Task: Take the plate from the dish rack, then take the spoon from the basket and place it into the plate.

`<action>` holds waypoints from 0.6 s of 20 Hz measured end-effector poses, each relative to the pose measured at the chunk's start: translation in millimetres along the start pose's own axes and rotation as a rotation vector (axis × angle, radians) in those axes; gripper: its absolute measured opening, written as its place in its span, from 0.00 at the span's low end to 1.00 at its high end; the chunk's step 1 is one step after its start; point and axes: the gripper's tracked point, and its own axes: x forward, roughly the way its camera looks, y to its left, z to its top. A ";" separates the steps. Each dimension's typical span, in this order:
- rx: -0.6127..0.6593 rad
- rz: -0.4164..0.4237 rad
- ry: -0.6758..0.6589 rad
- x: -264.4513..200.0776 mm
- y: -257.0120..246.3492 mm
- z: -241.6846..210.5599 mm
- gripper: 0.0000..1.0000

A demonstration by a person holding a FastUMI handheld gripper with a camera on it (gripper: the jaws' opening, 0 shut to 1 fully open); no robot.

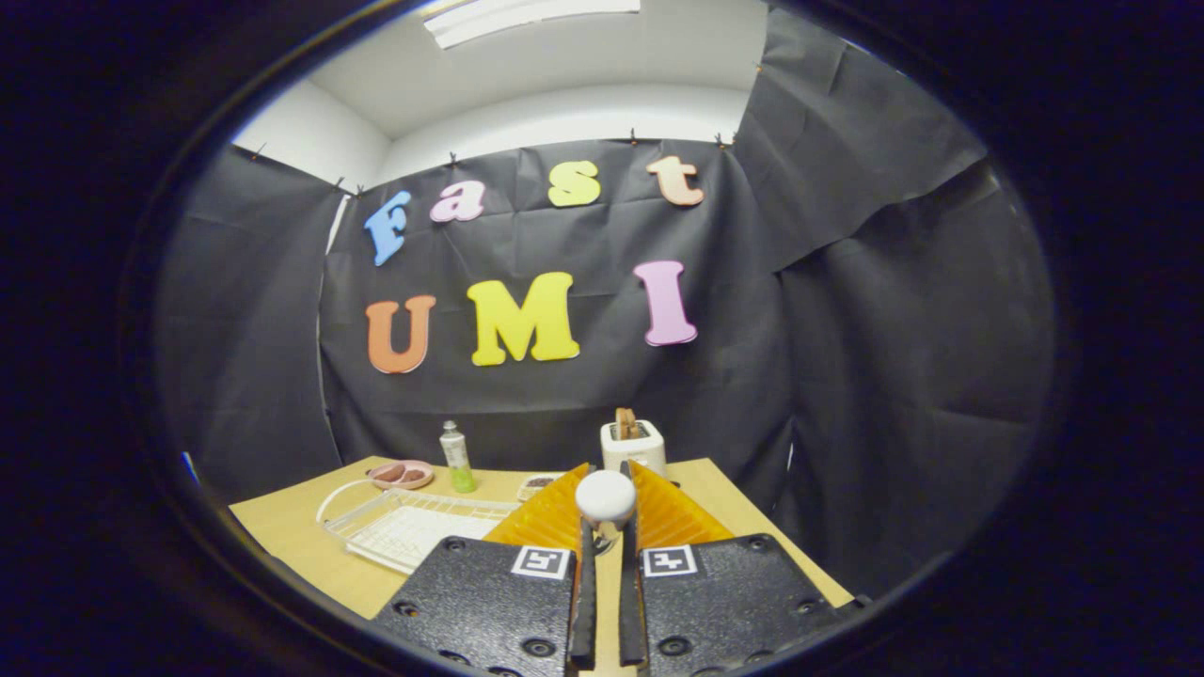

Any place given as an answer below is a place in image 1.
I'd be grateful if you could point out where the white wire dish rack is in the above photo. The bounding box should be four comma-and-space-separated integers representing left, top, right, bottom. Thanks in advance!
316, 480, 521, 575

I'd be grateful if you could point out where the clear bottle with green liquid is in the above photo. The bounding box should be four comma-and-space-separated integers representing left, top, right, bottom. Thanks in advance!
439, 419, 478, 494

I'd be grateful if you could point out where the white toaster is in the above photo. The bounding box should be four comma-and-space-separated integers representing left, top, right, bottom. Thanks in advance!
600, 419, 667, 480

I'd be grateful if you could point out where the pink plate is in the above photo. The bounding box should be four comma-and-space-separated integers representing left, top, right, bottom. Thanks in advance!
367, 460, 436, 491

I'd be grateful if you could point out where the black backdrop cloth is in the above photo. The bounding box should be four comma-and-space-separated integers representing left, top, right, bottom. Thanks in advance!
155, 5, 1054, 603

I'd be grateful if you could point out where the white drainer mat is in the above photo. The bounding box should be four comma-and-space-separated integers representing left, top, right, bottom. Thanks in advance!
343, 506, 514, 570

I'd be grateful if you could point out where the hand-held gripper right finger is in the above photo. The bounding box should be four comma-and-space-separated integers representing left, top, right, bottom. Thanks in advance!
618, 459, 871, 673

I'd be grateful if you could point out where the ceiling light panel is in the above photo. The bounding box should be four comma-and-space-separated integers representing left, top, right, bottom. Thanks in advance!
423, 0, 642, 50

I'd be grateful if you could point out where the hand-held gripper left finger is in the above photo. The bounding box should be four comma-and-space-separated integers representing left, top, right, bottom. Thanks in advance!
370, 461, 598, 677

